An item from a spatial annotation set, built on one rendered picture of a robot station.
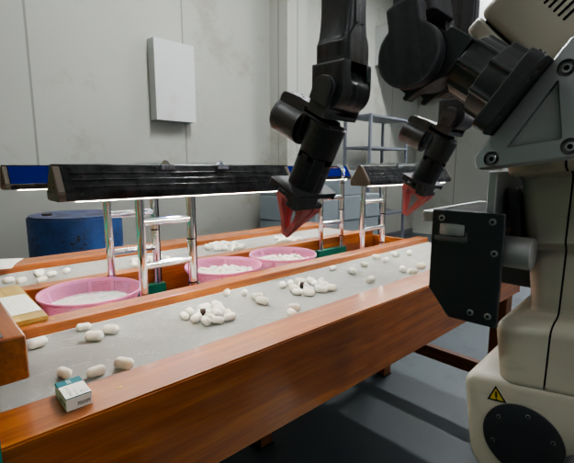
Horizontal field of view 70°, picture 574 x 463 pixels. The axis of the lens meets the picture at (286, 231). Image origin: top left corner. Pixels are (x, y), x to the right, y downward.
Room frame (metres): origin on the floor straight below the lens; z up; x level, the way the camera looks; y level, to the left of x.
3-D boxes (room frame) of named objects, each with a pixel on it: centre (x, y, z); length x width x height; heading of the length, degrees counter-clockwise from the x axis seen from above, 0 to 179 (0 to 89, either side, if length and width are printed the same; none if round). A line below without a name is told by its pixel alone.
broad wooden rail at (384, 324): (1.11, -0.27, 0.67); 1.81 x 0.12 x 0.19; 133
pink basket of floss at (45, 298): (1.10, 0.54, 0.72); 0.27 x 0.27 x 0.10
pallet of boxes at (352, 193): (4.15, -0.35, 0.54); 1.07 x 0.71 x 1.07; 136
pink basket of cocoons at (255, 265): (1.40, 0.22, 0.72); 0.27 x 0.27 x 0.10
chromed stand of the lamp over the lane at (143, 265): (1.08, 0.28, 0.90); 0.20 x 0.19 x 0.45; 133
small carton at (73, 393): (0.57, 0.32, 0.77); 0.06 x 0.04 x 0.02; 43
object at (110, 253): (1.37, 0.55, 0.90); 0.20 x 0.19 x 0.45; 133
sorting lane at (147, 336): (1.26, -0.13, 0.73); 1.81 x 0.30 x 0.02; 133
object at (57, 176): (1.01, 0.23, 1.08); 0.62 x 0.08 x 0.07; 133
